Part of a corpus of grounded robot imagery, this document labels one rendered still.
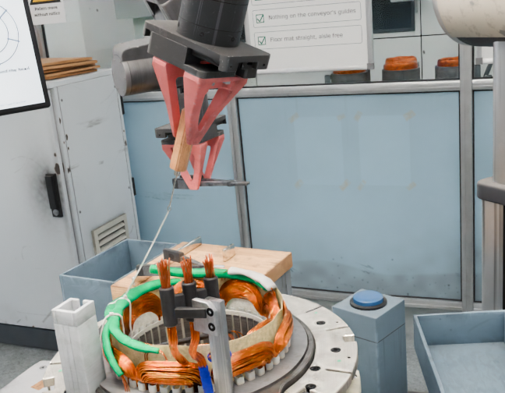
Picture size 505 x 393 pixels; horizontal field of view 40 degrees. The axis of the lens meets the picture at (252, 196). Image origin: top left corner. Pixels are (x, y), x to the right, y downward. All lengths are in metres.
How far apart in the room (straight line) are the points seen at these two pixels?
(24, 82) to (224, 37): 1.16
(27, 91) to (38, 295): 1.65
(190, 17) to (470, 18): 0.43
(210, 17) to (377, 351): 0.52
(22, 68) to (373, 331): 1.11
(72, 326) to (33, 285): 2.59
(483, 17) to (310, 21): 2.04
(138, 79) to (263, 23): 2.05
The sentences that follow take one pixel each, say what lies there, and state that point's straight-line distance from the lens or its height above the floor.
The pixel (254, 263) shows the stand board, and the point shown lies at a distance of 1.04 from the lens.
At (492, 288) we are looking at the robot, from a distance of 1.03.
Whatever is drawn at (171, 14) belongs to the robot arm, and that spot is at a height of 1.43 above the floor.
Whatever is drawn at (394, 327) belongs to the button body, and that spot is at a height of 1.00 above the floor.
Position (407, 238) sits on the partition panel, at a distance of 3.05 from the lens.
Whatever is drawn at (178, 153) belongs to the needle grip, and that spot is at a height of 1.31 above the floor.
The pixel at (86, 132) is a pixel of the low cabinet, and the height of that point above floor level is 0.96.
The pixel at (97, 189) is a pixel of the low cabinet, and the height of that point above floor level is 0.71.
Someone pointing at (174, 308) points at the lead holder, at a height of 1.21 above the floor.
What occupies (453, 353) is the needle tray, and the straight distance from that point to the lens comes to 0.87.
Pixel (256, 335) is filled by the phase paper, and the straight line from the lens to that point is 0.66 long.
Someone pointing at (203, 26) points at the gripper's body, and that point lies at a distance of 0.61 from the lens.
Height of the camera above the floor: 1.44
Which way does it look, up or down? 16 degrees down
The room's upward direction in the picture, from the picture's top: 5 degrees counter-clockwise
